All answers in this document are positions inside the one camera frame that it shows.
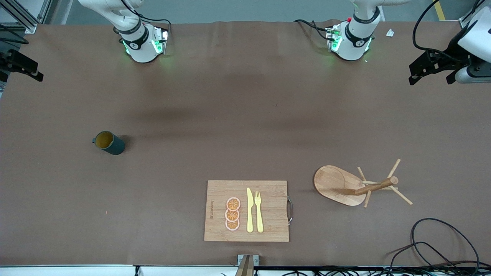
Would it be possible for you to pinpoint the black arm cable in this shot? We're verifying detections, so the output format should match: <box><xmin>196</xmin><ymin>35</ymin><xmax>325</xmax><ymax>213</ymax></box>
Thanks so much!
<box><xmin>121</xmin><ymin>0</ymin><xmax>171</xmax><ymax>37</ymax></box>
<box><xmin>412</xmin><ymin>0</ymin><xmax>476</xmax><ymax>53</ymax></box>

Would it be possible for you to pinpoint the wooden mug tree rack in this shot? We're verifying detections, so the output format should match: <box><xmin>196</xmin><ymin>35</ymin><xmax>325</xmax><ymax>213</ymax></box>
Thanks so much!
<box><xmin>313</xmin><ymin>158</ymin><xmax>413</xmax><ymax>208</ymax></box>

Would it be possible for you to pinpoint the brown table cover sheet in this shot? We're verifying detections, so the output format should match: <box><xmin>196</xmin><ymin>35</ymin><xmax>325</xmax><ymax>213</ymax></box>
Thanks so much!
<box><xmin>0</xmin><ymin>20</ymin><xmax>491</xmax><ymax>267</ymax></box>

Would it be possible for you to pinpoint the yellow plastic fork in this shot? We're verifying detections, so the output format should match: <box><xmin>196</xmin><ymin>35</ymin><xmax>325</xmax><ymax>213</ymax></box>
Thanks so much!
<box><xmin>254</xmin><ymin>191</ymin><xmax>264</xmax><ymax>233</ymax></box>

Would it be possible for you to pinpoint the wooden cutting board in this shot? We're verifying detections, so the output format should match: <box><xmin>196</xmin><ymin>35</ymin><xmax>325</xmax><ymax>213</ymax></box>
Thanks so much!
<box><xmin>204</xmin><ymin>180</ymin><xmax>294</xmax><ymax>243</ymax></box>

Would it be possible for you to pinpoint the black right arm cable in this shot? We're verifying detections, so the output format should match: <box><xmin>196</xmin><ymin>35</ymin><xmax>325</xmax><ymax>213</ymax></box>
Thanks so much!
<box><xmin>121</xmin><ymin>0</ymin><xmax>171</xmax><ymax>37</ymax></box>

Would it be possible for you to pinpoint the dark teal cup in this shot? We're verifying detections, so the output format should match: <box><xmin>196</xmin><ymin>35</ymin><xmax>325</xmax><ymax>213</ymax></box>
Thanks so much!
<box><xmin>92</xmin><ymin>131</ymin><xmax>126</xmax><ymax>156</ymax></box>

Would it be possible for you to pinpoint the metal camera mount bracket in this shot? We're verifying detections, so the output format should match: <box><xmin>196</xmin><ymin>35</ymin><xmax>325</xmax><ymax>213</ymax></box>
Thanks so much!
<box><xmin>237</xmin><ymin>254</ymin><xmax>259</xmax><ymax>276</ymax></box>

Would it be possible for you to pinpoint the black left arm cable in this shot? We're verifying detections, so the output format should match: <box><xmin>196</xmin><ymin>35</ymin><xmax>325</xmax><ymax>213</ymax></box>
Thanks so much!
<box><xmin>412</xmin><ymin>0</ymin><xmax>476</xmax><ymax>53</ymax></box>

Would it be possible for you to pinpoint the yellow plastic knife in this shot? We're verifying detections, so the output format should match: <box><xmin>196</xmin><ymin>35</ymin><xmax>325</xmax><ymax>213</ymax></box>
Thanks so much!
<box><xmin>247</xmin><ymin>187</ymin><xmax>254</xmax><ymax>233</ymax></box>

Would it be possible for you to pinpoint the white table edge rail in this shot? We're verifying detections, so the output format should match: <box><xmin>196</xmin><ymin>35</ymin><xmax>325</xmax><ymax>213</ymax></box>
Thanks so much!
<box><xmin>0</xmin><ymin>264</ymin><xmax>491</xmax><ymax>276</ymax></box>

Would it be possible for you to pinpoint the black base cable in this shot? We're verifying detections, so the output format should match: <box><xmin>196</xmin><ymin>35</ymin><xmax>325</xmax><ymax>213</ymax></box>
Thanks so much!
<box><xmin>294</xmin><ymin>19</ymin><xmax>331</xmax><ymax>41</ymax></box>

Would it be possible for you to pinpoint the black looped table cable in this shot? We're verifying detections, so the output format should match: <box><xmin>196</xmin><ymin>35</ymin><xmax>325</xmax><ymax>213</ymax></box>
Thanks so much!
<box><xmin>411</xmin><ymin>218</ymin><xmax>480</xmax><ymax>273</ymax></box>

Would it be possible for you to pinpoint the black thin table cable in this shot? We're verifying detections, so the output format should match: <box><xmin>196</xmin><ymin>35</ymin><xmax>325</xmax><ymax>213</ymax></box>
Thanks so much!
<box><xmin>384</xmin><ymin>241</ymin><xmax>466</xmax><ymax>273</ymax></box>

